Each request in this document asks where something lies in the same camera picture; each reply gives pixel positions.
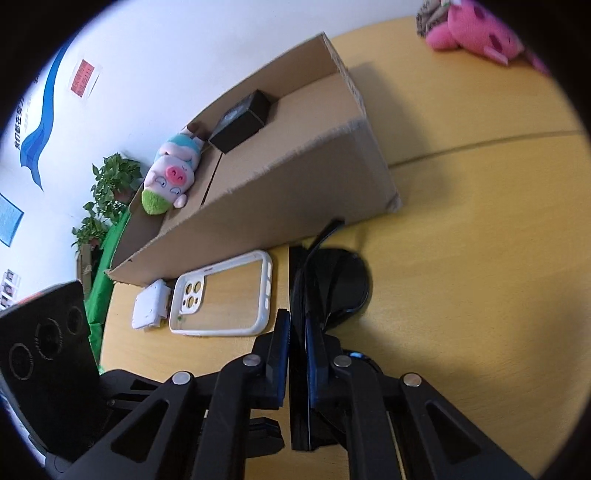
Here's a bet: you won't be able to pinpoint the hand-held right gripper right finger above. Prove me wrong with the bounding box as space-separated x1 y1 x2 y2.
305 318 534 480

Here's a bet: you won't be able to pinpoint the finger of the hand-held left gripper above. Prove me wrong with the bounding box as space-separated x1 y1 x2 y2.
247 416 285 459
99 368 162 407

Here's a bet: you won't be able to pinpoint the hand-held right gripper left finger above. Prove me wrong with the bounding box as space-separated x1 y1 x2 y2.
69 308 293 480

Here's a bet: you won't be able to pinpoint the white plastic device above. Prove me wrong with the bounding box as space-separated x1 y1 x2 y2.
131 278 170 331

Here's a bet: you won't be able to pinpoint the black sunglasses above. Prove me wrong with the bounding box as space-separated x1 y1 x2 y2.
288 219 372 452

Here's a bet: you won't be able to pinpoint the white phone case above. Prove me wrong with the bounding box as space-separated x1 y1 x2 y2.
169 250 274 337

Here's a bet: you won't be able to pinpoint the brown cardboard box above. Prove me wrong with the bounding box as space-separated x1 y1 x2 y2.
105 32 402 287

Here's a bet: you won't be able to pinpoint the pig plush toy teal shirt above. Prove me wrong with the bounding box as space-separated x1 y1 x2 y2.
141 129 204 216

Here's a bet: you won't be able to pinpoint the black product box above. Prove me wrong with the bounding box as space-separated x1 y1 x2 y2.
209 90 271 154

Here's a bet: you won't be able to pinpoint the small cardboard carton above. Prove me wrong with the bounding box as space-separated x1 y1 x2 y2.
75 244 95 289

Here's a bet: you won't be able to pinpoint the green table cloth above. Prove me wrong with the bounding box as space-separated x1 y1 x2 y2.
85 212 132 365

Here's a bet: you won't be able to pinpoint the small potted green plant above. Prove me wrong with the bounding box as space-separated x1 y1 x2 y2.
71 216 112 252

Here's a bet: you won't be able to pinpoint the large potted green plant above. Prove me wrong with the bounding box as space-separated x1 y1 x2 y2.
84 154 143 217

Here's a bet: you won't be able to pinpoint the pink plush toy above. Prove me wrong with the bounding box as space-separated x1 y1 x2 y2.
425 0 550 75

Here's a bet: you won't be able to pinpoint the photo sheet on wall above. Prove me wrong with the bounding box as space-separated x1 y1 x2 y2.
0 270 21 310

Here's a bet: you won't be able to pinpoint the blue wall poster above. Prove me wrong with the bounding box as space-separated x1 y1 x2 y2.
0 193 24 247

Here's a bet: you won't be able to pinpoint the blue wave wall decal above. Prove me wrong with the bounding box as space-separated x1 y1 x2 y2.
18 37 77 192

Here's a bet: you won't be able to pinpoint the red wall notice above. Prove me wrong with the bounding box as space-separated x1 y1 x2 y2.
70 58 103 99

